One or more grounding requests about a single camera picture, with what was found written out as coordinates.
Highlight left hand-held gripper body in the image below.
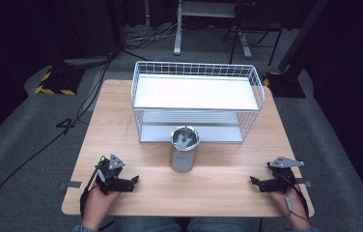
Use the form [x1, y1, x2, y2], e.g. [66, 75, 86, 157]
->
[95, 154, 131, 196]

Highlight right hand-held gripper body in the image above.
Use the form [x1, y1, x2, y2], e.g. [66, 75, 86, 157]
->
[260, 156, 305, 194]

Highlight person's right hand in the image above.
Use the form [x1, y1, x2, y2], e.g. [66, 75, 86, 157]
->
[267, 186, 311, 223]

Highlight person's left hand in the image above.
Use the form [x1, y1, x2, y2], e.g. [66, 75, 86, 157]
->
[81, 185, 122, 228]

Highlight grey tape strip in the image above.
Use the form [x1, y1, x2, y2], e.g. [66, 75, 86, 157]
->
[58, 180, 83, 190]
[294, 178, 313, 189]

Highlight silver metal can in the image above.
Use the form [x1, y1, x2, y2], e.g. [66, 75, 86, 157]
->
[169, 125, 201, 174]

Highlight person's blue jeans legs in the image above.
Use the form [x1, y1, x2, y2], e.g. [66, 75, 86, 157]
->
[111, 216, 263, 232]

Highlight black yellow striped stand base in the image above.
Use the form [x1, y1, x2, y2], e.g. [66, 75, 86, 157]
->
[34, 65, 87, 97]
[262, 71, 307, 99]

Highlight black chair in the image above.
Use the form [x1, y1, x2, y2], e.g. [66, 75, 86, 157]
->
[222, 2, 284, 67]

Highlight long black floor cable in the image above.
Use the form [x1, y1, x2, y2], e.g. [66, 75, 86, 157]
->
[0, 51, 117, 232]

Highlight white wire shelf rack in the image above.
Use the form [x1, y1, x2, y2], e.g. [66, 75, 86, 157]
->
[130, 60, 266, 145]

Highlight black slanted stand post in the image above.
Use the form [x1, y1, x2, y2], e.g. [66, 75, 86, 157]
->
[277, 0, 330, 73]

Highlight bundle of floor cables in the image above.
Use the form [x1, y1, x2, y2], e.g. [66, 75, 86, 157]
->
[123, 18, 183, 62]

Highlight white desk frame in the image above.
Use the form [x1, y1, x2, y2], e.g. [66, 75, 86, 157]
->
[173, 0, 254, 59]

